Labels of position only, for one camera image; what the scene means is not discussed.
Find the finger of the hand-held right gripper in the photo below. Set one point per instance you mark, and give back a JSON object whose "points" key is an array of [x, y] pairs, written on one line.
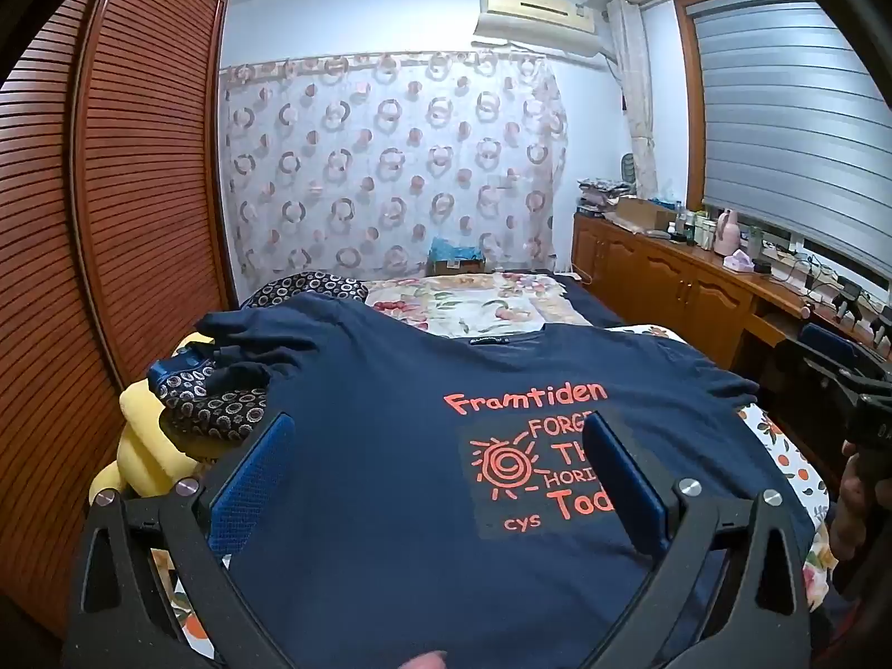
{"points": [[822, 348]]}

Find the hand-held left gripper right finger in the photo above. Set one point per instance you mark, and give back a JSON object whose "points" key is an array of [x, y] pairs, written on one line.
{"points": [[631, 488]]}

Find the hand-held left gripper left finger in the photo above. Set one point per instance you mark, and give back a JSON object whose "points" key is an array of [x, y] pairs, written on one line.
{"points": [[245, 495]]}

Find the navy printed t-shirt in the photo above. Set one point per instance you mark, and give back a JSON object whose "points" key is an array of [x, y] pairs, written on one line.
{"points": [[390, 474]]}

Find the stack of folded clothes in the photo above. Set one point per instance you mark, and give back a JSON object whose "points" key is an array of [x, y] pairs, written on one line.
{"points": [[603, 194]]}

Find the person's right hand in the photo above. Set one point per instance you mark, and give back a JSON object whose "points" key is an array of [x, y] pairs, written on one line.
{"points": [[854, 502]]}

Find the orange-print bed sheet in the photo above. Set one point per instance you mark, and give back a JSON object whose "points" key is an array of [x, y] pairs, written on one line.
{"points": [[787, 460]]}

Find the dark circle-patterned garment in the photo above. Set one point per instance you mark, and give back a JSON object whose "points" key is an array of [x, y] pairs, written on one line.
{"points": [[209, 404]]}

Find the yellow plush toy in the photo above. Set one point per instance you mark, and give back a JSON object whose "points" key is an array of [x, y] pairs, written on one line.
{"points": [[143, 460]]}

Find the pink tissue pack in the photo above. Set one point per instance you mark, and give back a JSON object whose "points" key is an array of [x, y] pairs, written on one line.
{"points": [[739, 263]]}

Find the pink thermos jug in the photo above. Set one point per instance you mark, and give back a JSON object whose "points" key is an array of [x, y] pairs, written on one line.
{"points": [[727, 231]]}

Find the wooden cabinet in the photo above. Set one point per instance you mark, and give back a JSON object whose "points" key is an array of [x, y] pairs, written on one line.
{"points": [[669, 286]]}

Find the cluster of toiletry bottles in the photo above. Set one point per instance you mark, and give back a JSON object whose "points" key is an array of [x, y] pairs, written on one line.
{"points": [[693, 226]]}

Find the navy blanket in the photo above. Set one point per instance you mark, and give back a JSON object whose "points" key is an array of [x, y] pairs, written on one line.
{"points": [[582, 303]]}

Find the dark circle-patterned pillow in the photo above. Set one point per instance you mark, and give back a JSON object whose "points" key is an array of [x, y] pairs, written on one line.
{"points": [[306, 289]]}

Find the open cardboard box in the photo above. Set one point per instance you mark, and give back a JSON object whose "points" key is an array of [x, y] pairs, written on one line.
{"points": [[638, 214]]}

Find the grey window blind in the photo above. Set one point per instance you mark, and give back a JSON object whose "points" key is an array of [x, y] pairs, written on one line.
{"points": [[794, 118]]}

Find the floral fruit-print blanket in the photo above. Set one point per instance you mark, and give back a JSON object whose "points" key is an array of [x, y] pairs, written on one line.
{"points": [[467, 303]]}

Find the small cardboard box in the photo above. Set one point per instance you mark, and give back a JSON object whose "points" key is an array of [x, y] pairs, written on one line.
{"points": [[456, 267]]}

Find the wooden louvred wardrobe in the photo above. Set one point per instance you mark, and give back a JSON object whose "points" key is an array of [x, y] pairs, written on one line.
{"points": [[104, 223]]}

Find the circle-patterned sheer curtain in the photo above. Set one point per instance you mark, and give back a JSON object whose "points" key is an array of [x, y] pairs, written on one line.
{"points": [[390, 167]]}

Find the wall air conditioner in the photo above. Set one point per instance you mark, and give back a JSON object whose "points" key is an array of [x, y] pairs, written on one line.
{"points": [[536, 17]]}

